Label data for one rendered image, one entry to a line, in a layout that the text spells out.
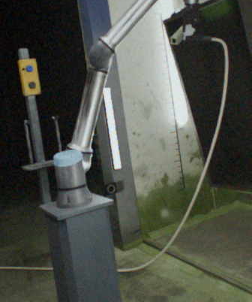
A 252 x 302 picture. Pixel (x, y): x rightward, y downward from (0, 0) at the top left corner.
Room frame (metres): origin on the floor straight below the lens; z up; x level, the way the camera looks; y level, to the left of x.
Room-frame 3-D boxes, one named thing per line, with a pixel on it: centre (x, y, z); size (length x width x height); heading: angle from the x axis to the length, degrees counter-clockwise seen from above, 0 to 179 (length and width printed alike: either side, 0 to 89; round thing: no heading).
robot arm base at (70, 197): (1.86, 0.32, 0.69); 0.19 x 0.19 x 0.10
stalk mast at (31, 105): (2.68, 0.67, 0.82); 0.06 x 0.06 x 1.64; 30
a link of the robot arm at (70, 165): (1.87, 0.32, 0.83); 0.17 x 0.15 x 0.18; 176
